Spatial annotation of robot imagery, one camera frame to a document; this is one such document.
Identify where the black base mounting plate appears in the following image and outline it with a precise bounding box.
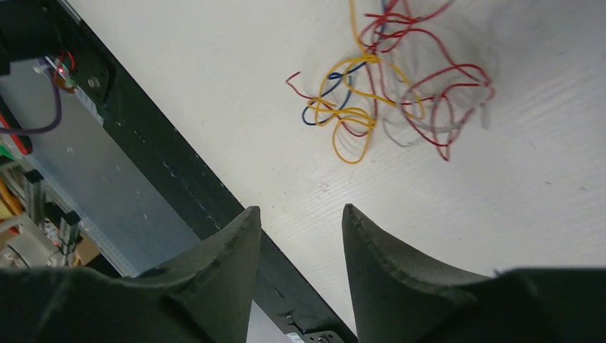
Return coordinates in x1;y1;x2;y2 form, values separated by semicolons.
1;1;357;342

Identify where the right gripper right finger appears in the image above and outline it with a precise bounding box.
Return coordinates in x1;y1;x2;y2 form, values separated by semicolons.
342;204;605;342

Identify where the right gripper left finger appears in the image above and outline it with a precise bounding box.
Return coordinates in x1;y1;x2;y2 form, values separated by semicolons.
1;207;262;342

